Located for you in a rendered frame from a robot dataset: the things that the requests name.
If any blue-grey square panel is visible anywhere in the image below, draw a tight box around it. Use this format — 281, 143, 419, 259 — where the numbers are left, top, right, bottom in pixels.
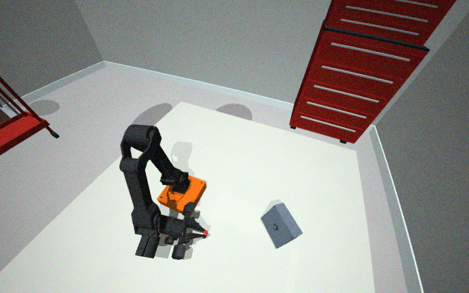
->
261, 202, 303, 248

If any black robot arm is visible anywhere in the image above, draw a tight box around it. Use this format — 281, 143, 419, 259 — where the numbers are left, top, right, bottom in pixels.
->
119, 124, 191, 258

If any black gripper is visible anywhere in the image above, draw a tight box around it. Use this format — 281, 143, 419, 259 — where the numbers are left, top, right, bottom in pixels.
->
162, 202, 206, 260

